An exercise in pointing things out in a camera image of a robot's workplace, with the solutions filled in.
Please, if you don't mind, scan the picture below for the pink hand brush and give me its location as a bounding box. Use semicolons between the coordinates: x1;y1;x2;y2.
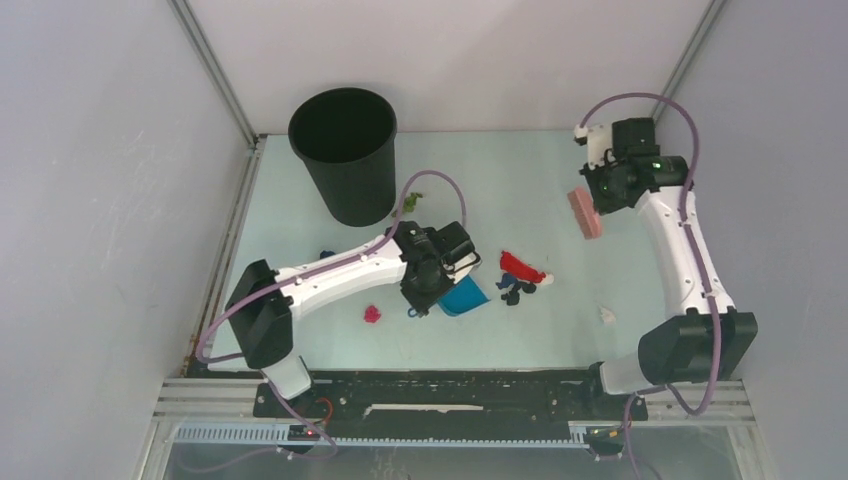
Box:
567;187;603;240

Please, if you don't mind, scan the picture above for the blue plastic dustpan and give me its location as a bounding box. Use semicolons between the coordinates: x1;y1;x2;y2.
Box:
401;276;489;318

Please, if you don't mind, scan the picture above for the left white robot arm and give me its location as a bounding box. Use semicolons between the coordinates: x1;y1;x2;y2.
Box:
224;221;481;417

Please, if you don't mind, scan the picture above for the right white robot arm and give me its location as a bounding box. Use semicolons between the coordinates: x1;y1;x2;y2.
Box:
574;118;758;418

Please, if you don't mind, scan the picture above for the green paper scrap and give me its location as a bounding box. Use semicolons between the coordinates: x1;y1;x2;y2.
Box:
391;192;425;218

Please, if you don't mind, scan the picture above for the magenta paper scrap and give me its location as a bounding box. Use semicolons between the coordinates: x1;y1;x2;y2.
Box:
363;305;382;324

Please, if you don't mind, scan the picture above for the red paper scrap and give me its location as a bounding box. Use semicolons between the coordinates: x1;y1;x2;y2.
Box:
499;250;548;284

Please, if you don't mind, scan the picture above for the dark blue paper scrap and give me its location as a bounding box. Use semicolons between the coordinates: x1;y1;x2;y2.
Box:
495;272;521;291

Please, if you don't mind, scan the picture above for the black paper scrap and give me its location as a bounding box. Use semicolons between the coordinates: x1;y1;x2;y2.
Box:
501;281;537;306

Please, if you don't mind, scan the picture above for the white paper scrap near edge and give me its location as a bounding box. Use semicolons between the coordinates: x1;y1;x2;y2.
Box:
599;306;617;326

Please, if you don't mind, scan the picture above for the black cylindrical waste bin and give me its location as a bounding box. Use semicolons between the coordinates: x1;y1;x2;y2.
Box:
287;87;397;227

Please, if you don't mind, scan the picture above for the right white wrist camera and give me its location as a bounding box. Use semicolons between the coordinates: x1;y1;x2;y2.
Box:
573;124;616;170

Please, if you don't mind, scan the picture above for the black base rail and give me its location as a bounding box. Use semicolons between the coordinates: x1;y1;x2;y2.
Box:
252;369;648;442

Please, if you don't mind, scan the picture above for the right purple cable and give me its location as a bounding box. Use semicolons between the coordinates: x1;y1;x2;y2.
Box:
577;92;723;480

